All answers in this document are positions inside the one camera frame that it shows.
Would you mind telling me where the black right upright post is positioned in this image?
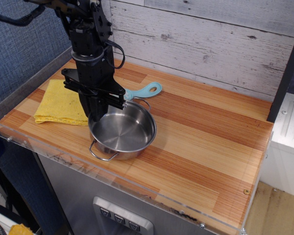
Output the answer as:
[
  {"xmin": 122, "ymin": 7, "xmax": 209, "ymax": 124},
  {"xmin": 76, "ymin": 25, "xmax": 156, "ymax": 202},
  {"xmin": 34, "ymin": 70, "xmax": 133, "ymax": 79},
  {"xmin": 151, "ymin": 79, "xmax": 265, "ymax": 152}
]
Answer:
[{"xmin": 267, "ymin": 47, "xmax": 294, "ymax": 123}]

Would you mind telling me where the yellow folded cloth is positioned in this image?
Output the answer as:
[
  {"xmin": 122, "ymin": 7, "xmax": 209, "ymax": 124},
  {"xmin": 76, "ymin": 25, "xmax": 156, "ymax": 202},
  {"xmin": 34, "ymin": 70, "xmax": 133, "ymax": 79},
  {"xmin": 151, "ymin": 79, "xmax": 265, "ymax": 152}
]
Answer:
[{"xmin": 34, "ymin": 79, "xmax": 88, "ymax": 126}]

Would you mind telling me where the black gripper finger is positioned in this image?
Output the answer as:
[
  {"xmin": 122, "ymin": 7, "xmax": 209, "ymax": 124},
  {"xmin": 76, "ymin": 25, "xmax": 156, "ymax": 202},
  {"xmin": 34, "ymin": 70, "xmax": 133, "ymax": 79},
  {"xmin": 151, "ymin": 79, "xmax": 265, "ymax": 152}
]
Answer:
[
  {"xmin": 78, "ymin": 91, "xmax": 95, "ymax": 118},
  {"xmin": 92, "ymin": 97, "xmax": 108, "ymax": 122}
]

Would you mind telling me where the small metal pan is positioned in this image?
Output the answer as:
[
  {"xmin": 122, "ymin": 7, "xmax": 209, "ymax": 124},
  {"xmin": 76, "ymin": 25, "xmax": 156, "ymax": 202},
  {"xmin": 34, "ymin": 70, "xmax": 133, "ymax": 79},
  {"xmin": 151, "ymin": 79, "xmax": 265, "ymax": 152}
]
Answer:
[{"xmin": 88, "ymin": 100, "xmax": 157, "ymax": 162}]

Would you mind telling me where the light blue scrub brush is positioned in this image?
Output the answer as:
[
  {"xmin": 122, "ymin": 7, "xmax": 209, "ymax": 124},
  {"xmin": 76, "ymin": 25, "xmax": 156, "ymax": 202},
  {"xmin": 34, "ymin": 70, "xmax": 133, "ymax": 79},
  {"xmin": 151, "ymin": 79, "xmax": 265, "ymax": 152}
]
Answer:
[{"xmin": 124, "ymin": 82, "xmax": 162, "ymax": 100}]

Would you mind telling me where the silver button control panel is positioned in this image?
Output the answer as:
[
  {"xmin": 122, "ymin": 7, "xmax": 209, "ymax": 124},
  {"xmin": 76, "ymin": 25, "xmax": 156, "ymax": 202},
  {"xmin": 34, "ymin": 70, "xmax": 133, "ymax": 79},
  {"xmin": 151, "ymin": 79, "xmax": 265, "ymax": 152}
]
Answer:
[{"xmin": 93, "ymin": 196, "xmax": 154, "ymax": 235}]

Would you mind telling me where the yellow object bottom left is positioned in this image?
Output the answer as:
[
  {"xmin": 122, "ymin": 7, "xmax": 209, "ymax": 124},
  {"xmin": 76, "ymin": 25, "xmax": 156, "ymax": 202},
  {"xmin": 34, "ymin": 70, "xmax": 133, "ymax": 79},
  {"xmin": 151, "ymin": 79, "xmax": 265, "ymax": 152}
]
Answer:
[{"xmin": 8, "ymin": 224, "xmax": 34, "ymax": 235}]

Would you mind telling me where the stainless steel cabinet front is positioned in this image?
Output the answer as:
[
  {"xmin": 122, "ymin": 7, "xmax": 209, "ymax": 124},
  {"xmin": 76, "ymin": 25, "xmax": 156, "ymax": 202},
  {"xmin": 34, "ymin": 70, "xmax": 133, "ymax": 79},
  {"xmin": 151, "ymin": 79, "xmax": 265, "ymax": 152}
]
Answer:
[{"xmin": 37, "ymin": 153, "xmax": 219, "ymax": 235}]

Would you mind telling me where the white side unit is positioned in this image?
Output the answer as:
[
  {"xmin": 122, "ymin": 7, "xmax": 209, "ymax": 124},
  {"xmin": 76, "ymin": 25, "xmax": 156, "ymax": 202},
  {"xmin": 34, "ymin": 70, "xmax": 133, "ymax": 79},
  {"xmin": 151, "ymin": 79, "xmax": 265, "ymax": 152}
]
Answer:
[{"xmin": 260, "ymin": 93, "xmax": 294, "ymax": 195}]

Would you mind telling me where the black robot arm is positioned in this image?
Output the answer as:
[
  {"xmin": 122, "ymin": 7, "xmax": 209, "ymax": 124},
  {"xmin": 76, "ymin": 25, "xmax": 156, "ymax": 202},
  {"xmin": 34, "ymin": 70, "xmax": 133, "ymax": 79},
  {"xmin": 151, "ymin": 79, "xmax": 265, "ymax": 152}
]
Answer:
[{"xmin": 33, "ymin": 0, "xmax": 125, "ymax": 122}]

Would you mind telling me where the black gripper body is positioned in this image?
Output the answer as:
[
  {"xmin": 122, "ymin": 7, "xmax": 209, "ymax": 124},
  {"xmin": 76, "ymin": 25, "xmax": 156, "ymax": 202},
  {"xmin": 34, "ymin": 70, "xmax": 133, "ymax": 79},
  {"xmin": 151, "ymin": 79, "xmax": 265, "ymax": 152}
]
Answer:
[{"xmin": 61, "ymin": 55, "xmax": 125, "ymax": 109}]

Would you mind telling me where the clear acrylic edge guard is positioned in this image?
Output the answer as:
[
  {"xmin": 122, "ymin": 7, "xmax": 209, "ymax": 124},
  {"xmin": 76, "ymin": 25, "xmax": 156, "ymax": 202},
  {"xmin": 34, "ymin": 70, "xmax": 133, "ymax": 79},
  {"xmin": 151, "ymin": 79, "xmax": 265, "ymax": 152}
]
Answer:
[{"xmin": 0, "ymin": 56, "xmax": 273, "ymax": 235}]

